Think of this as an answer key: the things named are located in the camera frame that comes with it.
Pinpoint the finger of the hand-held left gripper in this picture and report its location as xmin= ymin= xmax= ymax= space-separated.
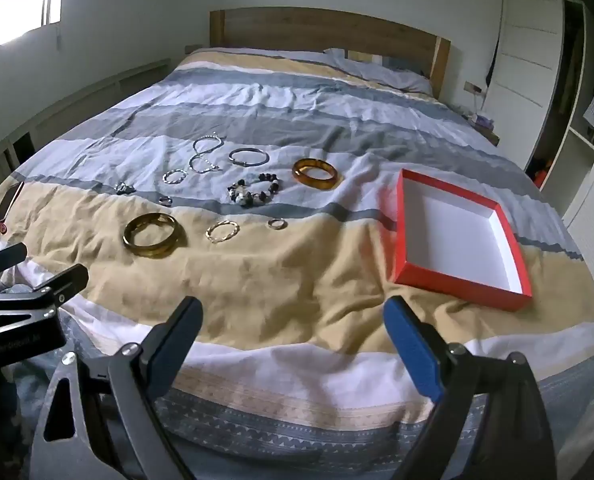
xmin=0 ymin=263 xmax=89 ymax=314
xmin=0 ymin=243 xmax=30 ymax=286

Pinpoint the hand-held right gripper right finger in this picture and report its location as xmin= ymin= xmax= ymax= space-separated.
xmin=383 ymin=296 xmax=558 ymax=480

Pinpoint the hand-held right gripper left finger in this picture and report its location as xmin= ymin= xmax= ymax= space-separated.
xmin=29 ymin=296 xmax=205 ymax=480

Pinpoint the red shallow cardboard box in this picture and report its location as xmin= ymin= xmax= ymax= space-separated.
xmin=393 ymin=169 xmax=534 ymax=312

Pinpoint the silver chain necklace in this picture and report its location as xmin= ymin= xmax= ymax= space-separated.
xmin=187 ymin=132 xmax=228 ymax=175

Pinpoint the thin silver bangle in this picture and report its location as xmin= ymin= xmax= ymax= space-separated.
xmin=228 ymin=147 xmax=270 ymax=167

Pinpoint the blue patterned cloth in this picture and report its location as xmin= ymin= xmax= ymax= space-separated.
xmin=0 ymin=357 xmax=52 ymax=480

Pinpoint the dark olive amber bangle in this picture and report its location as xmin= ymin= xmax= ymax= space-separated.
xmin=123 ymin=212 xmax=188 ymax=260

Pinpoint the striped duvet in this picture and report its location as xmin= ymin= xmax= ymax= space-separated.
xmin=0 ymin=46 xmax=594 ymax=480

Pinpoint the orange amber bangle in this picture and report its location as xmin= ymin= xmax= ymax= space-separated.
xmin=292 ymin=158 xmax=340 ymax=191

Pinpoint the bedside table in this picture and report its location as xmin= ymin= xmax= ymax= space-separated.
xmin=456 ymin=104 xmax=501 ymax=147

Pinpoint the open white shelving unit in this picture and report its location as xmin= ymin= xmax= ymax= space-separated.
xmin=526 ymin=0 xmax=594 ymax=233

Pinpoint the grey pillow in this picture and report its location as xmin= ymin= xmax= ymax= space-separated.
xmin=324 ymin=47 xmax=435 ymax=96

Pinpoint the white wardrobe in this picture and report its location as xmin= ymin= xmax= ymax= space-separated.
xmin=481 ymin=0 xmax=568 ymax=173

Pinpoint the wooden headboard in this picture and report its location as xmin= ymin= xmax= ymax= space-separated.
xmin=209 ymin=7 xmax=452 ymax=99

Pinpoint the smartphone with red strap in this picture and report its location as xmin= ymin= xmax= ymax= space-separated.
xmin=0 ymin=180 xmax=26 ymax=234

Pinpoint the twisted gold bracelet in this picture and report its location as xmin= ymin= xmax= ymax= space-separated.
xmin=205 ymin=219 xmax=240 ymax=245

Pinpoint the black and white beaded bracelet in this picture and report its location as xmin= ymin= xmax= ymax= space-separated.
xmin=227 ymin=172 xmax=284 ymax=209

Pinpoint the low wall shelf unit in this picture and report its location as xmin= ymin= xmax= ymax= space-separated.
xmin=0 ymin=57 xmax=172 ymax=183

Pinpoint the dark hanging cable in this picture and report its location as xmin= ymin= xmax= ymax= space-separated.
xmin=486 ymin=35 xmax=504 ymax=88

